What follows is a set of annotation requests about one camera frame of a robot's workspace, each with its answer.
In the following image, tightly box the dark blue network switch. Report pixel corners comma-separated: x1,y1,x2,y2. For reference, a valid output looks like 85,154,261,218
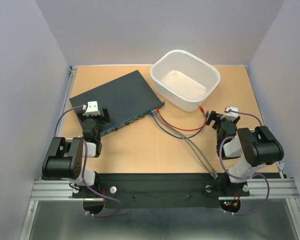
70,70,165,137

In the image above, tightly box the grey ethernet cable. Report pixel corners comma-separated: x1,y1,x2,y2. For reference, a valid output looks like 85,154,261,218
153,108,219,179
151,109,216,179

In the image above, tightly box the blue ethernet cable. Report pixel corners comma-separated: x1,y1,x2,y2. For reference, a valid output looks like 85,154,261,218
148,110,210,139

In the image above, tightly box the red ethernet cable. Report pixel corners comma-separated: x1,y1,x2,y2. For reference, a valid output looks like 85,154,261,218
155,106,207,132

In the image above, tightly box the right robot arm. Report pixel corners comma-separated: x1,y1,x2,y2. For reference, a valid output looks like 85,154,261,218
206,107,284,195

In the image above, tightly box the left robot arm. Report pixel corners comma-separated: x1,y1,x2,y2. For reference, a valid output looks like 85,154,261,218
42,103,111,197

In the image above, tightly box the white plastic tub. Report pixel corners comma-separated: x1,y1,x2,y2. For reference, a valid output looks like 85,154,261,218
150,49,221,112

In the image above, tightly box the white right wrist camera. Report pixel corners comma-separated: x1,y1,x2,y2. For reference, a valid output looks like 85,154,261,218
220,106,239,122

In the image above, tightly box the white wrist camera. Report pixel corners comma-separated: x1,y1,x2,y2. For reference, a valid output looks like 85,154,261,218
83,101,101,117
220,106,239,122

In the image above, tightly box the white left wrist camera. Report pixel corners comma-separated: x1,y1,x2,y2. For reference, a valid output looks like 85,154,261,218
83,101,101,117

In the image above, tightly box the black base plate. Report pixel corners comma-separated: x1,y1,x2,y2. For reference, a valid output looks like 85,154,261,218
41,172,285,209

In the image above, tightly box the aluminium frame rail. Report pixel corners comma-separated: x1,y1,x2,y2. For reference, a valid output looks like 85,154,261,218
30,178,300,201

